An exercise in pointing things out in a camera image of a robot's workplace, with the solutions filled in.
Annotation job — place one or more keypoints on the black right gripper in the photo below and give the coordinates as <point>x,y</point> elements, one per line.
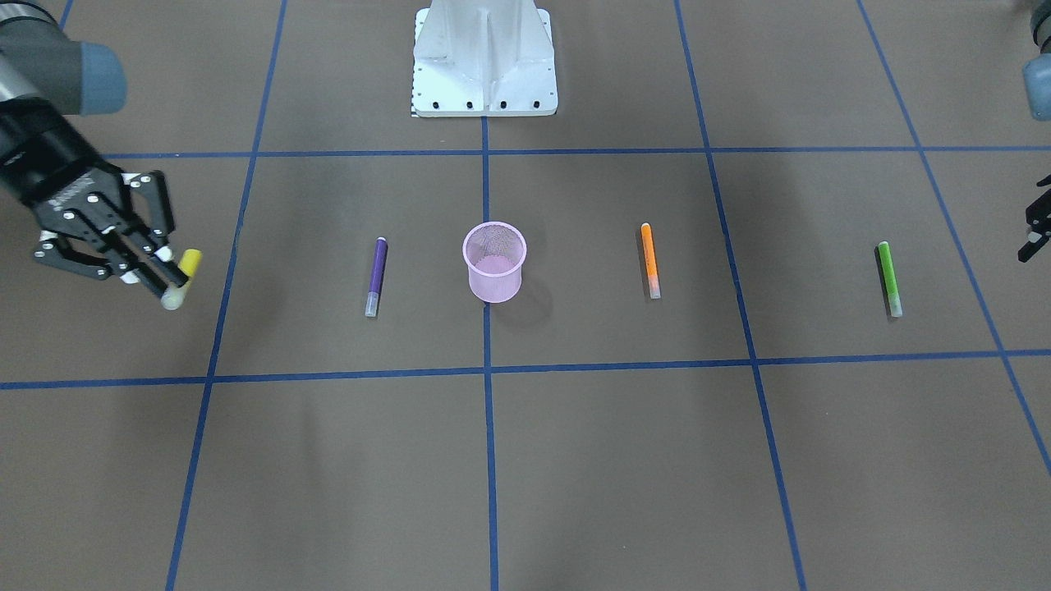
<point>43,162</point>

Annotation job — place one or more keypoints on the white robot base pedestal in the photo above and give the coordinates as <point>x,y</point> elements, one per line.
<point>483,59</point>

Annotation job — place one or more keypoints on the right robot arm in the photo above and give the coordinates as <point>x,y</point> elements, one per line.
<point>44,72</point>

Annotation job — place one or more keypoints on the orange highlighter pen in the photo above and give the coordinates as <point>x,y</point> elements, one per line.
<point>650,261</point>

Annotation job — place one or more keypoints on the green highlighter pen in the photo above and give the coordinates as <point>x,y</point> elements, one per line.
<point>889,280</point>

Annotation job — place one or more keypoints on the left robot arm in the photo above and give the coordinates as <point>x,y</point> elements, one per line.
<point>1036,76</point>

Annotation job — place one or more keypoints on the pink mesh pen holder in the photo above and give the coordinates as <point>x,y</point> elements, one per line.
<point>494,253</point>

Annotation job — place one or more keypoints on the purple highlighter pen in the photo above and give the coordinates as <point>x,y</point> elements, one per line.
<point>374,293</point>

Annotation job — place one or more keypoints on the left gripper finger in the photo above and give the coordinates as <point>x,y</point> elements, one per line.
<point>1038,223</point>

